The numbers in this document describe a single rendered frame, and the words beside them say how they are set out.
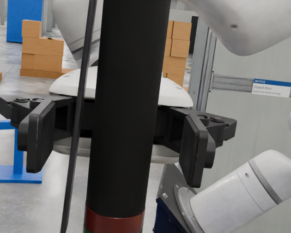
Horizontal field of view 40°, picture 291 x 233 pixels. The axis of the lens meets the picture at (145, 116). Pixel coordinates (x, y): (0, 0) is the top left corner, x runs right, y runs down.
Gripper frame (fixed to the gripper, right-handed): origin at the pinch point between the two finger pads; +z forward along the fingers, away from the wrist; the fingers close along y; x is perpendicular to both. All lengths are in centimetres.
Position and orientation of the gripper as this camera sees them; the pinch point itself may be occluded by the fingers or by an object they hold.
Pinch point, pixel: (118, 146)
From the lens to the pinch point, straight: 21.5
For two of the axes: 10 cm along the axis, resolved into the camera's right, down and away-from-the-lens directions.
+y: -9.9, -1.0, -0.7
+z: 0.4, 2.4, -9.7
